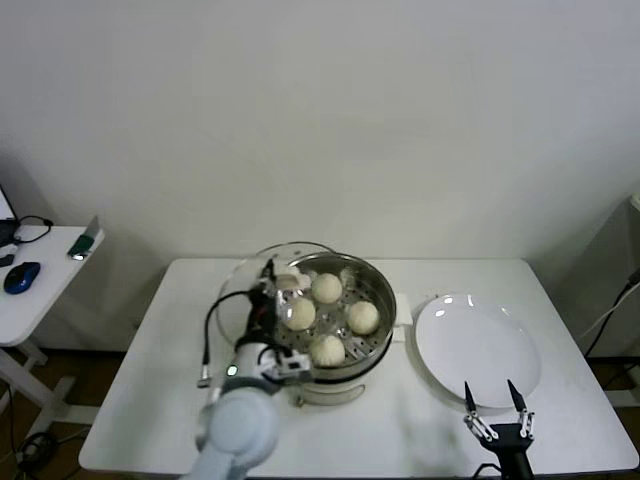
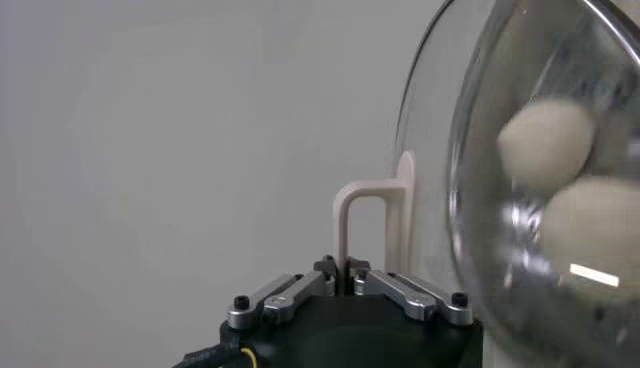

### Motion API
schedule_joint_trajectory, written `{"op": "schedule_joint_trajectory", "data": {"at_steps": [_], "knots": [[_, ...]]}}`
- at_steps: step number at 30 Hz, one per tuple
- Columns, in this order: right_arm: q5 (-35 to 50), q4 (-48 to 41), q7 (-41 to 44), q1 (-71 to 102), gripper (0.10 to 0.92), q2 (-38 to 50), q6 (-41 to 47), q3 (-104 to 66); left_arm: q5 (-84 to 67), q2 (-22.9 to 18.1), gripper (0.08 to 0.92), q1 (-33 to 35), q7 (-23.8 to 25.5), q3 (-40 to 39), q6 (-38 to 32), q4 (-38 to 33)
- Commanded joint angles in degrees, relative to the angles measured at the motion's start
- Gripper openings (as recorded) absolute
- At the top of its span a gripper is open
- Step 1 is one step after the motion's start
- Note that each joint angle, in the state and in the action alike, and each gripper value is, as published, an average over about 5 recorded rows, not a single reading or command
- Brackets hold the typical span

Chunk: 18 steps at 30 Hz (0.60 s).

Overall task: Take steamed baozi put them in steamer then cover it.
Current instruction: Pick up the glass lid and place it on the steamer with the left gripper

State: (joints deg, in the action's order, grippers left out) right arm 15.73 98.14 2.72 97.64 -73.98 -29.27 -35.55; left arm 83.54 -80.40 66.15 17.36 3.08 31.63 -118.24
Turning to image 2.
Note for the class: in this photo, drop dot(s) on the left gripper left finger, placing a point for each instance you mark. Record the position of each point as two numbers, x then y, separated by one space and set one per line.
280 300

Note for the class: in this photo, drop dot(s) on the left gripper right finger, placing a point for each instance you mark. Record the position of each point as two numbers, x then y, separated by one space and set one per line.
415 300

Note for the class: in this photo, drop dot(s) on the white steamed baozi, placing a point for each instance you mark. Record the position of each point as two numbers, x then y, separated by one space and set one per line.
595 230
545 145

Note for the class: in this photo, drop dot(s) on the stainless steel steamer basket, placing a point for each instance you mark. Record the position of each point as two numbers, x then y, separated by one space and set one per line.
520 220

